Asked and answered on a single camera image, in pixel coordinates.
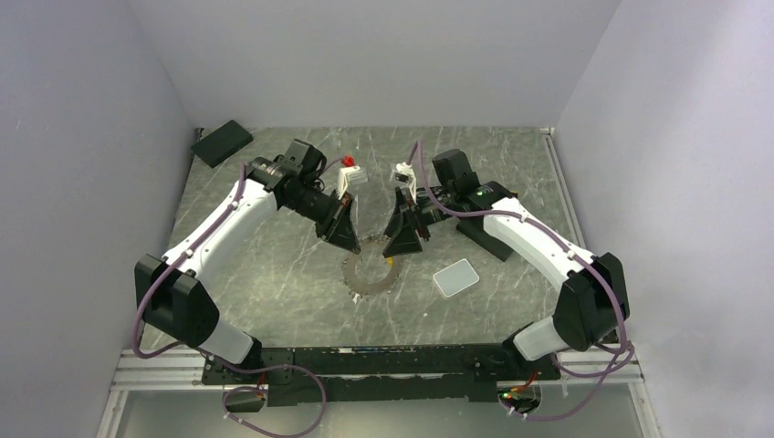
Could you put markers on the black box at rear left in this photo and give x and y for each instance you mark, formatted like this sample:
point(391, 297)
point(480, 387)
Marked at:
point(222, 143)

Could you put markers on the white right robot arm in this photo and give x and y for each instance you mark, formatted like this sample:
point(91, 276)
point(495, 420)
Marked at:
point(593, 300)

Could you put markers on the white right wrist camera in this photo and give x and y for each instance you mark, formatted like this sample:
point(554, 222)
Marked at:
point(403, 175)

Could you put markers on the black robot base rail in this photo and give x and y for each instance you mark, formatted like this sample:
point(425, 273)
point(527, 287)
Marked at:
point(475, 372)

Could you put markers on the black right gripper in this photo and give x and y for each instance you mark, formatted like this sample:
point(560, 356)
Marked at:
point(401, 228)

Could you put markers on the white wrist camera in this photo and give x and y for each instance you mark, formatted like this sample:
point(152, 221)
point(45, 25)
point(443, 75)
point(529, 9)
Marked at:
point(350, 176)
point(403, 175)

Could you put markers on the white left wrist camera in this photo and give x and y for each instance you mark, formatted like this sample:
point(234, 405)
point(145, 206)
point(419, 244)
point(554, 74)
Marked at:
point(350, 176)

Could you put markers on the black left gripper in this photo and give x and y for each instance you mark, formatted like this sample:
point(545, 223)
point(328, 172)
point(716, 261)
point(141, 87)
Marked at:
point(338, 226)

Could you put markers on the aluminium frame rail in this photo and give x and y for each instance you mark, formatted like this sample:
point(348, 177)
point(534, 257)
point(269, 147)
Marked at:
point(182, 370)

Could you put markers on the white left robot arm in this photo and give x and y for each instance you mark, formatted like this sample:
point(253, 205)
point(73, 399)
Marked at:
point(172, 290)

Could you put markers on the black flat box with sticker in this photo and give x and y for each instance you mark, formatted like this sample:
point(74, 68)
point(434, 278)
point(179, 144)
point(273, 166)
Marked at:
point(473, 229)

